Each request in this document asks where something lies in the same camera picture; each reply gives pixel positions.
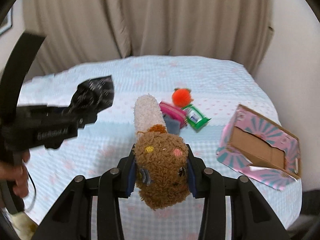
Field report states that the black patterned cloth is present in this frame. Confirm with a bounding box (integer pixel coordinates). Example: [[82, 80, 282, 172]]
[[64, 75, 114, 116]]

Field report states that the brown plush toy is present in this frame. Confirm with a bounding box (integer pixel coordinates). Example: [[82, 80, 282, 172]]
[[133, 94, 189, 210]]

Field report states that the grey fuzzy sock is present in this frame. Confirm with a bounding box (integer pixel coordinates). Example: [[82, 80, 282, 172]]
[[163, 114, 180, 135]]

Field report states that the person's left hand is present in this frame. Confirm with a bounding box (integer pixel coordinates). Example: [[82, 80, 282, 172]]
[[0, 150, 30, 198]]

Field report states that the pink teal cardboard box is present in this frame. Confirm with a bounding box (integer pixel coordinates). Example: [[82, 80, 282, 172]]
[[216, 105, 302, 191]]

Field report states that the green wet wipes pack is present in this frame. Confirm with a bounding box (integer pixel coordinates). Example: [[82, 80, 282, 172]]
[[182, 104, 210, 131]]

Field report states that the beige curtain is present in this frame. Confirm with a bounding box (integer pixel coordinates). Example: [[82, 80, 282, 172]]
[[23, 0, 273, 74]]

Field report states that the magenta zip pouch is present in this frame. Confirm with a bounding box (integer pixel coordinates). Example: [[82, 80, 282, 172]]
[[159, 101, 187, 128]]

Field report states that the orange pom-pom toy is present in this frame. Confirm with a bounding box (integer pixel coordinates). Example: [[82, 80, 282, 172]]
[[171, 88, 193, 108]]

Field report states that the framed wall picture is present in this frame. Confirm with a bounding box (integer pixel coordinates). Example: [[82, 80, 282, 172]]
[[0, 8, 12, 35]]

